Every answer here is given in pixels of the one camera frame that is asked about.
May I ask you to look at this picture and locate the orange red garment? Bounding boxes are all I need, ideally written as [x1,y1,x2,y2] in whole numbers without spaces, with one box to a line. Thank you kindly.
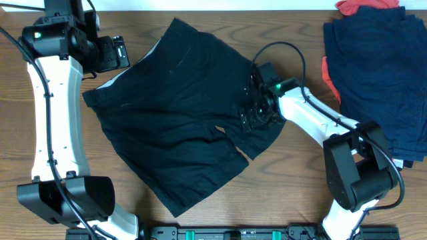
[321,0,400,167]

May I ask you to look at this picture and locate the black garment under pile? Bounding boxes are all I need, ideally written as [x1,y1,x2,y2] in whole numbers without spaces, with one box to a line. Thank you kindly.
[393,159,414,169]

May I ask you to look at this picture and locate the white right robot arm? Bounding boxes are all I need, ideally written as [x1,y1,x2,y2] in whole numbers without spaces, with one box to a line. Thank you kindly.
[240,63,402,239]

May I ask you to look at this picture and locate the navy blue shorts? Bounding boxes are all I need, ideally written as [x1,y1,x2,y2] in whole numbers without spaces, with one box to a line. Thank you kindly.
[324,6,426,161]

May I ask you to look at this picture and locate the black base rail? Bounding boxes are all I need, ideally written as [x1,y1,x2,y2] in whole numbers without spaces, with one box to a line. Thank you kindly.
[65,223,400,240]

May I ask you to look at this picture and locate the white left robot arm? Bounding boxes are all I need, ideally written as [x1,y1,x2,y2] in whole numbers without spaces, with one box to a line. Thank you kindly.
[17,0,140,239]

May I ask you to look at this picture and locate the black shorts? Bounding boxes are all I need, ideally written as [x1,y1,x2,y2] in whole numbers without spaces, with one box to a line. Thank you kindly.
[83,19,283,217]

